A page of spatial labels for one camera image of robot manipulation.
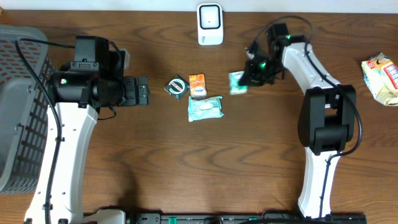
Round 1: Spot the small teal tissue pack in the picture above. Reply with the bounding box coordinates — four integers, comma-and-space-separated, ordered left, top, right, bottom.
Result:
228, 71, 248, 95

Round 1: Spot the red white tape roll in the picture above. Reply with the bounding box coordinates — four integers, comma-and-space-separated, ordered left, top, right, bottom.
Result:
164, 75, 190, 101

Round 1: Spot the small orange tissue pack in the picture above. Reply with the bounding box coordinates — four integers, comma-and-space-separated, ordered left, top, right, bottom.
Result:
189, 74, 207, 97

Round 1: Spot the green Zappy wipes pack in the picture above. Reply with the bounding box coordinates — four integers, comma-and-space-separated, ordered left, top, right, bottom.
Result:
188, 96, 224, 122

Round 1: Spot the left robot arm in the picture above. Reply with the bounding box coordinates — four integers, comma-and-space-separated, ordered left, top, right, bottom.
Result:
24, 35, 149, 223

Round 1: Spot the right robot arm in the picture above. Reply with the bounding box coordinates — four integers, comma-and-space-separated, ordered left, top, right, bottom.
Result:
238, 22, 360, 220

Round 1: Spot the white barcode scanner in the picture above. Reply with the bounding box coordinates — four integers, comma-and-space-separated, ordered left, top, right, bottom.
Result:
197, 3, 224, 45

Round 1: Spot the grey plastic mesh basket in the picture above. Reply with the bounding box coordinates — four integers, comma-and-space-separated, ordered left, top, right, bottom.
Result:
1, 25, 57, 194

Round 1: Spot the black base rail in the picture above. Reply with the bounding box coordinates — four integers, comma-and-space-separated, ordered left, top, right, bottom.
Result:
83, 212, 368, 224

